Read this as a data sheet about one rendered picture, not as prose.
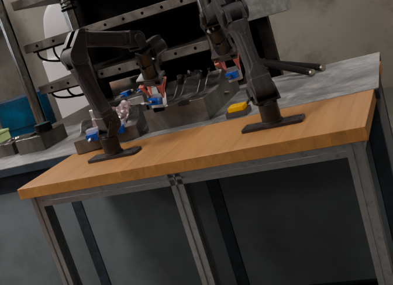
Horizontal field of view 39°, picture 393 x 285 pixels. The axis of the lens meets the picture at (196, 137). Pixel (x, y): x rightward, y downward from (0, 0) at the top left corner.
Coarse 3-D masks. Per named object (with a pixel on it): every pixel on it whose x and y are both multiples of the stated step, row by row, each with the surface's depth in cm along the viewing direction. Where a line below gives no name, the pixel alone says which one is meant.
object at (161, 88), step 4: (164, 76) 215; (164, 80) 213; (144, 84) 211; (148, 84) 211; (152, 84) 210; (156, 84) 210; (160, 84) 210; (164, 84) 215; (160, 88) 211; (164, 88) 216; (160, 92) 214; (164, 92) 217; (164, 96) 217
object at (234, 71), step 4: (228, 68) 217; (232, 68) 217; (236, 68) 216; (240, 68) 219; (228, 72) 217; (232, 72) 213; (236, 72) 214; (240, 72) 218; (228, 76) 210; (232, 76) 213; (236, 76) 213; (240, 76) 217; (228, 80) 214; (232, 80) 218; (236, 80) 217
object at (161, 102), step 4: (152, 96) 217; (156, 96) 217; (160, 96) 216; (148, 100) 214; (152, 100) 212; (156, 100) 213; (160, 100) 215; (164, 100) 218; (148, 104) 214; (152, 104) 213; (156, 104) 213; (160, 104) 217; (164, 104) 217
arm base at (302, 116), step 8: (264, 104) 173; (272, 104) 172; (264, 112) 173; (272, 112) 172; (264, 120) 174; (272, 120) 173; (280, 120) 173; (288, 120) 173; (296, 120) 170; (248, 128) 178; (256, 128) 175; (264, 128) 174
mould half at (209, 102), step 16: (176, 80) 248; (192, 80) 241; (208, 80) 236; (224, 80) 238; (208, 96) 216; (224, 96) 234; (144, 112) 220; (160, 112) 218; (176, 112) 216; (192, 112) 213; (208, 112) 212; (160, 128) 220
